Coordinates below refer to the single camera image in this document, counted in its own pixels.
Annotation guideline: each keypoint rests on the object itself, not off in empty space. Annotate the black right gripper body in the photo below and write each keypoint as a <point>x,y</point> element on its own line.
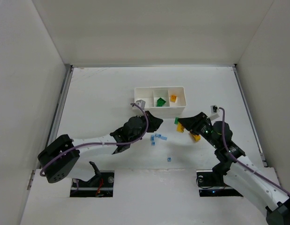
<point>198,124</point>

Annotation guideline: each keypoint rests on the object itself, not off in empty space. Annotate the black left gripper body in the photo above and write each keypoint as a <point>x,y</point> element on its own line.
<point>148,121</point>

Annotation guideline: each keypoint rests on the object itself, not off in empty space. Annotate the yellow square lego brick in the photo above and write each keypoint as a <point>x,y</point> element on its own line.
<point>173,98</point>

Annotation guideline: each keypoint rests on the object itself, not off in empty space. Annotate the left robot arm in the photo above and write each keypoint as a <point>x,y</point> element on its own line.
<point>58,159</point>

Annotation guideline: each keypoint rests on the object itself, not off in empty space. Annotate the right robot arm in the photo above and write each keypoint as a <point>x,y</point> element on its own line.
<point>236,170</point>

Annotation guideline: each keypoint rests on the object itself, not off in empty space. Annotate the green flat lego brick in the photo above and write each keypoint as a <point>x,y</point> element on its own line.
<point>160,102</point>

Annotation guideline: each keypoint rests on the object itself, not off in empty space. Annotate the white three-compartment container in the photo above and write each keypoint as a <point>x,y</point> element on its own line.
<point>151,94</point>

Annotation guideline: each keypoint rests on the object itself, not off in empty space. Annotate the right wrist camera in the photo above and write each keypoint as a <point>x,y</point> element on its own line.
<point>214,112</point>

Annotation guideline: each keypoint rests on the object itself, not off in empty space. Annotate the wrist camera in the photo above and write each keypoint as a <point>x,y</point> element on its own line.
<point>214,112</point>
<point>141,103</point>

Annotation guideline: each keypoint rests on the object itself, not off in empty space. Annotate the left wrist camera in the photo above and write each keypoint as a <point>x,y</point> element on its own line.
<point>141,103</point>

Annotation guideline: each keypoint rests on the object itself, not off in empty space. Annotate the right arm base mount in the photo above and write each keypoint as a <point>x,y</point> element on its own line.
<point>211,183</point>

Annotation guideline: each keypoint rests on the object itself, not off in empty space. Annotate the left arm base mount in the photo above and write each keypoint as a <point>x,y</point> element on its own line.
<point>100,185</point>

